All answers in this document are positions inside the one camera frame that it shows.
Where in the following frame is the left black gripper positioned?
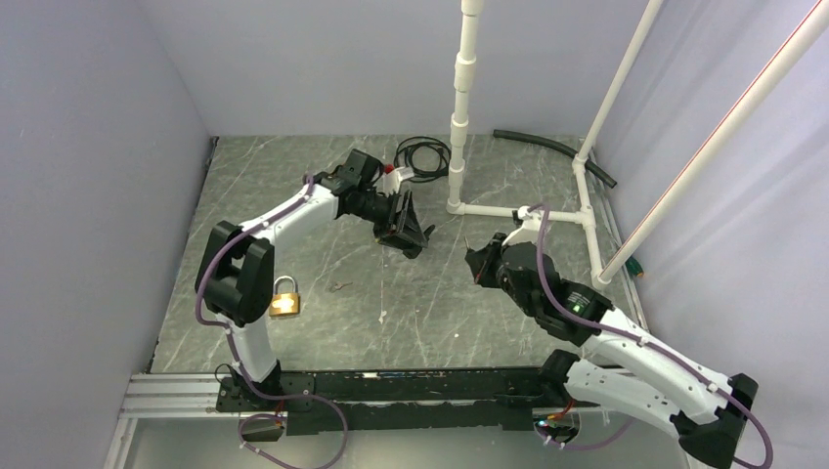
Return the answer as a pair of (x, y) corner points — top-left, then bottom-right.
(353, 188), (427, 253)

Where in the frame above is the purple cable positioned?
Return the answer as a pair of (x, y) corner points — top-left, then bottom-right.
(237, 393), (351, 469)

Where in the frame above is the black foam tube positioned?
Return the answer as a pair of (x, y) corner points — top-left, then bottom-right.
(493, 128), (619, 190)

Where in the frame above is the black-headed key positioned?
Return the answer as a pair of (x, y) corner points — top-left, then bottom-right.
(463, 235), (474, 254)

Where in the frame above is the green orange screwdriver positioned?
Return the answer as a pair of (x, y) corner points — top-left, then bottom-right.
(625, 256), (645, 277)

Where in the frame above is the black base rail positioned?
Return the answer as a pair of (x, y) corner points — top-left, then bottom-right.
(215, 366), (576, 436)

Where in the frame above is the brass padlock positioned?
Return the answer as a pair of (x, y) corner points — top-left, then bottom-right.
(268, 276), (301, 319)

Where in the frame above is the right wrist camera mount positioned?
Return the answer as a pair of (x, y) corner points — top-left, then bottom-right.
(502, 204), (544, 246)

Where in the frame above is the coiled black cable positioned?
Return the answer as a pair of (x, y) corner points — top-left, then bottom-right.
(393, 136), (453, 185)

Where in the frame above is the white PVC pipe frame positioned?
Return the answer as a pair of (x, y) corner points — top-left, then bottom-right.
(445, 0), (829, 291)

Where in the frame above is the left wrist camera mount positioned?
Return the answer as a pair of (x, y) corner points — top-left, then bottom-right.
(380, 164), (415, 195)

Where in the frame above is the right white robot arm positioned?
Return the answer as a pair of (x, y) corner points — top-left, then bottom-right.
(464, 233), (759, 468)

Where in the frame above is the black padlock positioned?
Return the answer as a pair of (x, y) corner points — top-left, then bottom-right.
(408, 225), (436, 250)

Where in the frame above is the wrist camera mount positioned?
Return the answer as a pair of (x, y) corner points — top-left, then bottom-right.
(380, 164), (415, 195)
(502, 204), (544, 246)

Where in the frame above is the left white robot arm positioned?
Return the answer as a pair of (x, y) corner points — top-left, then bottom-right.
(195, 149), (434, 410)

